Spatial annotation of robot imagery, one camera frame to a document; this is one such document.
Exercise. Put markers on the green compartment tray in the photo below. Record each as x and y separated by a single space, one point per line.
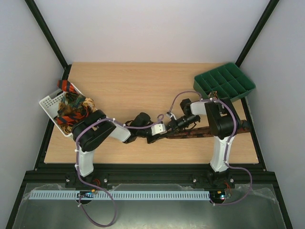
228 81

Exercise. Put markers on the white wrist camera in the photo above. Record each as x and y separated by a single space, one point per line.
159 128
171 116

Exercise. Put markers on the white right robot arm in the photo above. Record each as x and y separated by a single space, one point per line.
223 122

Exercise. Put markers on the light blue cable duct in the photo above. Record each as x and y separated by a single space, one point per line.
119 195

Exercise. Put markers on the beige patterned tie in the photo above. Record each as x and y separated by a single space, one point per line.
89 104

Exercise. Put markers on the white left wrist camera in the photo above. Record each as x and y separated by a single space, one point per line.
159 128

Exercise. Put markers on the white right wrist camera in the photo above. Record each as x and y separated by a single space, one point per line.
171 116

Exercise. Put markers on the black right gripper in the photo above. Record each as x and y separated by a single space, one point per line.
172 124

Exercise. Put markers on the rolled tie in tray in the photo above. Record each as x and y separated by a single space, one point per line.
213 95

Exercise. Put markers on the red navy striped tie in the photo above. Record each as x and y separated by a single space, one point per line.
66 86

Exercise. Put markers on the green orange patterned tie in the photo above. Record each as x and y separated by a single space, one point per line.
71 109

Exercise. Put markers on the black frame post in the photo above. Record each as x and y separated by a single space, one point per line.
256 31
47 32

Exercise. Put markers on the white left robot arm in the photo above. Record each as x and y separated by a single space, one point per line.
90 132

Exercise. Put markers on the black frame post right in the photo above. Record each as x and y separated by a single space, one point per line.
256 31

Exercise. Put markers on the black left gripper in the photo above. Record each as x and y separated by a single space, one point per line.
154 138

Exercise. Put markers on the white perforated plastic basket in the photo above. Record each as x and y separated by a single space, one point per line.
50 105

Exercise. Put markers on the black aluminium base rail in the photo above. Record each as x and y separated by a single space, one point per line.
106 175

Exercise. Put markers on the brown red patterned tie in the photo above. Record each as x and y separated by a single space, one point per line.
202 132

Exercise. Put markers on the black frame post left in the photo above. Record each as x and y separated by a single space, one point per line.
47 32

